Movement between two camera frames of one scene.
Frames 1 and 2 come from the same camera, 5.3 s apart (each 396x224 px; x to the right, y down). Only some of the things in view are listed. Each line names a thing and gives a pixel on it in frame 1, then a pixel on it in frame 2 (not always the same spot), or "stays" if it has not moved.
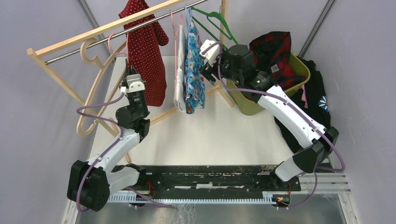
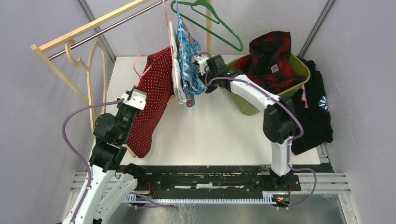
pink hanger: x=126 y=51 → x=140 y=76
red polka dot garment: x=146 y=36 → x=158 y=81
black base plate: x=214 y=179 stays
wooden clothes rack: x=223 y=9 → x=44 y=46
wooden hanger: x=102 y=66 → x=77 y=62
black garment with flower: x=318 y=107 stays
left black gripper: x=131 y=71 → x=119 y=104
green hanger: x=214 y=13 → x=218 y=22
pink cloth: x=304 y=96 stays
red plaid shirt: x=271 y=52 stays
